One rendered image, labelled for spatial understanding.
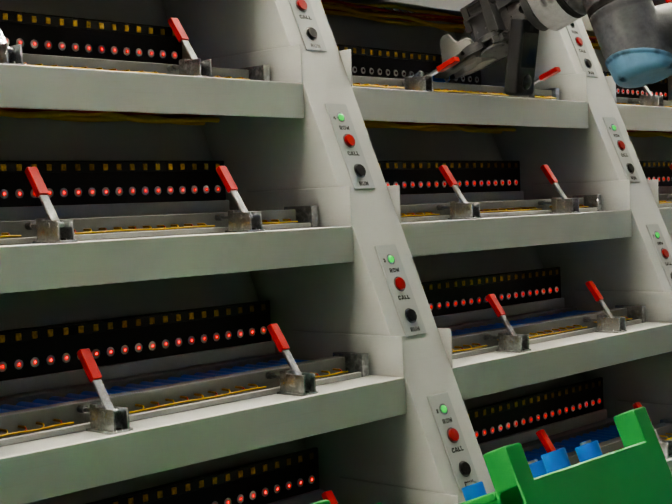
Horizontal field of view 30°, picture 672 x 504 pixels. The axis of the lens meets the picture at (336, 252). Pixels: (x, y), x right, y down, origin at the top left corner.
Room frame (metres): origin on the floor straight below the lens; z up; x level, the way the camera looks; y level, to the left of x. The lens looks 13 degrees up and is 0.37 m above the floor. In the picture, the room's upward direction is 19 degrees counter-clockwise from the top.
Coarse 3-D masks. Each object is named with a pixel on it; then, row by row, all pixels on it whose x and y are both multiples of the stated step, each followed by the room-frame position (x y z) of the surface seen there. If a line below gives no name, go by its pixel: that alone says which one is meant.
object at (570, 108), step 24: (360, 96) 1.62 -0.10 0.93; (384, 96) 1.66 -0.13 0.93; (408, 96) 1.70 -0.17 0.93; (432, 96) 1.74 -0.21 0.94; (456, 96) 1.78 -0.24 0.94; (480, 96) 1.83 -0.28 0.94; (552, 96) 2.08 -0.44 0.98; (576, 96) 2.07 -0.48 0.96; (384, 120) 1.66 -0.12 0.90; (408, 120) 1.70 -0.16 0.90; (432, 120) 1.74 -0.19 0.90; (456, 120) 1.79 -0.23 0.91; (480, 120) 1.83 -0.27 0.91; (504, 120) 1.88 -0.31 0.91; (528, 120) 1.93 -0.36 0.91; (552, 120) 1.98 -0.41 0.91; (576, 120) 2.04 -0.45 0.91
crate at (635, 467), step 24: (624, 432) 0.97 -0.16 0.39; (648, 432) 0.97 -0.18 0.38; (504, 456) 0.82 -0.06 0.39; (600, 456) 0.91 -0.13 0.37; (624, 456) 0.93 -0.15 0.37; (648, 456) 0.96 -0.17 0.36; (504, 480) 0.83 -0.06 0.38; (528, 480) 0.83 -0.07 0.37; (552, 480) 0.85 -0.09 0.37; (576, 480) 0.88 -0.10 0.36; (600, 480) 0.90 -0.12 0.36; (624, 480) 0.92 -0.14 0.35; (648, 480) 0.95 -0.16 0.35
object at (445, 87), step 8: (360, 80) 1.69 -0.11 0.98; (368, 80) 1.71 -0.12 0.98; (376, 80) 1.72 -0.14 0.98; (384, 80) 1.73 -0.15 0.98; (392, 80) 1.75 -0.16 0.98; (400, 80) 1.76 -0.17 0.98; (384, 88) 1.74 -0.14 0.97; (392, 88) 1.75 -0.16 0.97; (400, 88) 1.76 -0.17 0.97; (440, 88) 1.84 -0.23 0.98; (448, 88) 1.85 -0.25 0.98; (456, 88) 1.87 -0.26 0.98; (464, 88) 1.88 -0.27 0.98; (472, 88) 1.90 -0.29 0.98; (480, 88) 1.91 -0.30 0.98; (488, 88) 1.93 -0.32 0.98; (496, 88) 1.95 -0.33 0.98; (504, 96) 1.97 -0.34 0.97; (536, 96) 2.01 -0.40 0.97; (544, 96) 2.03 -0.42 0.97
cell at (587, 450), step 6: (582, 444) 0.97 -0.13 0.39; (588, 444) 0.97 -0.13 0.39; (594, 444) 0.97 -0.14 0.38; (576, 450) 0.97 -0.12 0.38; (582, 450) 0.97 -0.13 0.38; (588, 450) 0.97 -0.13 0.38; (594, 450) 0.97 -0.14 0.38; (600, 450) 0.97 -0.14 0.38; (582, 456) 0.97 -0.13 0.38; (588, 456) 0.97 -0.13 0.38; (594, 456) 0.97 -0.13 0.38
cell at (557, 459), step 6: (558, 450) 0.92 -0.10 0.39; (564, 450) 0.92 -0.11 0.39; (546, 456) 0.92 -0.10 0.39; (552, 456) 0.91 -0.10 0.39; (558, 456) 0.92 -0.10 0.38; (564, 456) 0.92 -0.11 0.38; (546, 462) 0.92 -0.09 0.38; (552, 462) 0.92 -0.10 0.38; (558, 462) 0.91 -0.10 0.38; (564, 462) 0.92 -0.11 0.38; (546, 468) 0.92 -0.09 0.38; (552, 468) 0.92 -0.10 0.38; (558, 468) 0.92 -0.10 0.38
